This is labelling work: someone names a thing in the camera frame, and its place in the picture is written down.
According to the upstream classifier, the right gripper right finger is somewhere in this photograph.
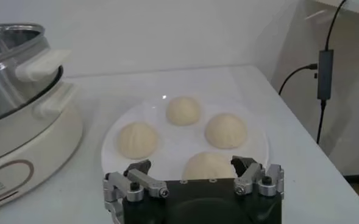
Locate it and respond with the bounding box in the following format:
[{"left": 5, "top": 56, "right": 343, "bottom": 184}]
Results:
[{"left": 230, "top": 155, "right": 285, "bottom": 200}]

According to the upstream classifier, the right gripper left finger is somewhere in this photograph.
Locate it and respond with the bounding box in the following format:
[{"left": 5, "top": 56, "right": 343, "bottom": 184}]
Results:
[{"left": 102, "top": 159, "right": 170, "bottom": 224}]

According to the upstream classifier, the white steamed baozi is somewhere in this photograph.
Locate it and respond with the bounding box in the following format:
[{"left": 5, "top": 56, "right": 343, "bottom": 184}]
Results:
[
  {"left": 204, "top": 113, "right": 248, "bottom": 150},
  {"left": 182, "top": 152, "right": 236, "bottom": 181},
  {"left": 166, "top": 96, "right": 201, "bottom": 127},
  {"left": 117, "top": 121, "right": 159, "bottom": 160}
]

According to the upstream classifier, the steel steamer pot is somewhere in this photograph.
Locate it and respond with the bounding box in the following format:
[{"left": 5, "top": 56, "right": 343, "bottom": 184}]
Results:
[{"left": 0, "top": 23, "right": 73, "bottom": 126}]

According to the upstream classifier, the white round plate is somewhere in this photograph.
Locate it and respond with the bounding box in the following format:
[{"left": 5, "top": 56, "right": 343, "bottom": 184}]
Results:
[{"left": 101, "top": 96, "right": 271, "bottom": 183}]

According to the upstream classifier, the cream electric cooker base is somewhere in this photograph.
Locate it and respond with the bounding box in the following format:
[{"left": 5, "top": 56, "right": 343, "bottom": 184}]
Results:
[{"left": 0, "top": 80, "right": 84, "bottom": 213}]

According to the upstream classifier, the black usb hub box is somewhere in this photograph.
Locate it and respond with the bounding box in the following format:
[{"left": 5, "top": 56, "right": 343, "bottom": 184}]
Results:
[{"left": 317, "top": 49, "right": 335, "bottom": 100}]

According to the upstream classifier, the black hub cable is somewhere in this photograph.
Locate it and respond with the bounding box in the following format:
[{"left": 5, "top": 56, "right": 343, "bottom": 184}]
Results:
[
  {"left": 315, "top": 99, "right": 327, "bottom": 144},
  {"left": 278, "top": 63, "right": 319, "bottom": 96},
  {"left": 324, "top": 0, "right": 348, "bottom": 51}
]

